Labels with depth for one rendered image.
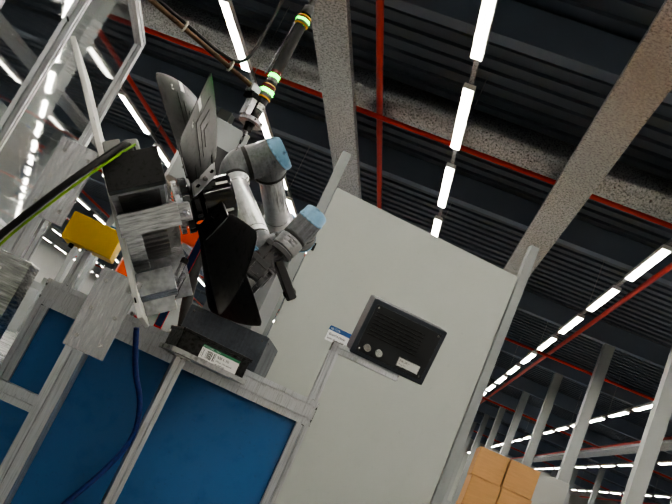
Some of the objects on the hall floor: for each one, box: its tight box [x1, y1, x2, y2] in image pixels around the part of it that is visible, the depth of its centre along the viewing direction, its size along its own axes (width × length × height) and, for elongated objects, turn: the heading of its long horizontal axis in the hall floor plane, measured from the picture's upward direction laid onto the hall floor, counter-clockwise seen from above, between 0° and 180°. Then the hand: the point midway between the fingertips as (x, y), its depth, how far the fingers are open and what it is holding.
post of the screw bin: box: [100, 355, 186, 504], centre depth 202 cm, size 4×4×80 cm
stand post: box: [0, 271, 121, 504], centre depth 172 cm, size 4×9×91 cm, turn 68°
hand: (239, 307), depth 206 cm, fingers closed
